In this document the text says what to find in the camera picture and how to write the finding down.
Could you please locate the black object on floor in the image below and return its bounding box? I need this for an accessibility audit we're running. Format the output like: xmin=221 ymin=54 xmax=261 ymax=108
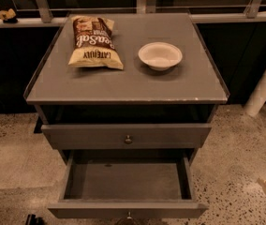
xmin=25 ymin=214 xmax=45 ymax=225

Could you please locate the small yellow black object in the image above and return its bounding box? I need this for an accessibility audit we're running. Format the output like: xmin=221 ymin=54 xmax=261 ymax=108
xmin=0 ymin=8 xmax=18 ymax=23

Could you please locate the white paper bowl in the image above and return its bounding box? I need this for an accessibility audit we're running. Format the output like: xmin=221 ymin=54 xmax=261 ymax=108
xmin=138 ymin=42 xmax=183 ymax=71

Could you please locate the sea salt chips bag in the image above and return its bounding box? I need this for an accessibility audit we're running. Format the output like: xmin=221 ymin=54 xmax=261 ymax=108
xmin=68 ymin=16 xmax=124 ymax=70

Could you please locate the grey upper drawer with knob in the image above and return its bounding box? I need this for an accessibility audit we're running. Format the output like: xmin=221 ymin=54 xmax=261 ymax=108
xmin=41 ymin=124 xmax=211 ymax=150

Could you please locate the metal railing frame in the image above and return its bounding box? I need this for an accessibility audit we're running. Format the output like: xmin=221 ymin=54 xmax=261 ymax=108
xmin=0 ymin=0 xmax=266 ymax=29

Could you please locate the grey wooden drawer cabinet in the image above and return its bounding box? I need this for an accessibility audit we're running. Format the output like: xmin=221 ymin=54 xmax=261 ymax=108
xmin=22 ymin=12 xmax=230 ymax=166

